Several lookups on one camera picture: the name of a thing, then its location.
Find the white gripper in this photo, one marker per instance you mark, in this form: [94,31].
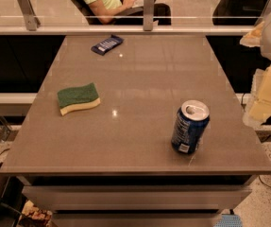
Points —
[258,110]

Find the blue pepsi can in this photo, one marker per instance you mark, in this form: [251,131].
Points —
[192,119]

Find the blue rxbar blueberry wrapper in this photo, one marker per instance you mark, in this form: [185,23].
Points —
[107,45]

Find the blue perforated floor mat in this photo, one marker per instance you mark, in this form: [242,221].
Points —
[229,221]

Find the person in green shirt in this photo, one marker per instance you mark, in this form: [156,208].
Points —
[108,11]

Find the black office chair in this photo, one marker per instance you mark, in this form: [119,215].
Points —
[86,12]

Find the green and yellow sponge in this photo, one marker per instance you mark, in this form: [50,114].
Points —
[78,98]

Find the lower table drawer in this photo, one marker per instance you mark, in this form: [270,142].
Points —
[136,220]

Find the table drawer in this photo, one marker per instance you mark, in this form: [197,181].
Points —
[147,197]
[136,220]

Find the upper table drawer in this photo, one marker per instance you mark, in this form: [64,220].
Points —
[147,197]

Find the glass partition panel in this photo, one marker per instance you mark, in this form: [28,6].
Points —
[43,13]

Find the snack box under table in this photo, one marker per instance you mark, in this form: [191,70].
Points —
[33,216]

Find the left metal glass bracket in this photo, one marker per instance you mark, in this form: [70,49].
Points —
[31,20]

